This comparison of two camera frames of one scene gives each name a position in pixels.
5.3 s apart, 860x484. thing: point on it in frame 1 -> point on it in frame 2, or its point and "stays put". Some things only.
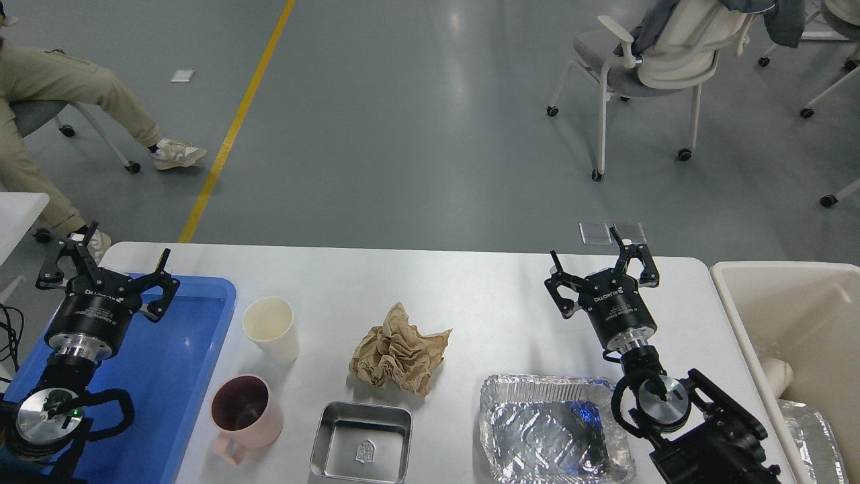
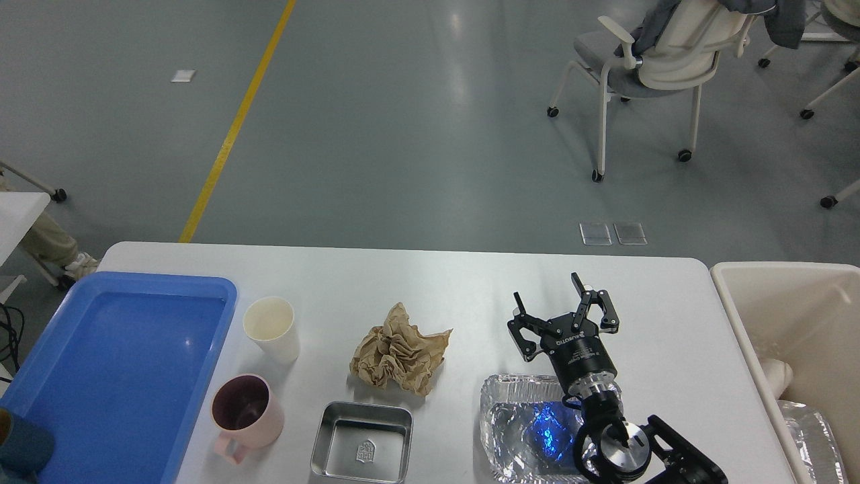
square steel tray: x=362 y=443 stays put
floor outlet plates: x=598 y=233 stays put
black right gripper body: x=620 y=314 -> x=579 y=357
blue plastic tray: x=166 y=368 stays put
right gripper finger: x=650 y=277 -> x=610 y=322
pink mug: x=246 y=411 stays put
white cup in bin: x=779 y=374 stays put
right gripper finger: x=566 y=306 -> x=525 y=320
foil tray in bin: x=816 y=442 stays put
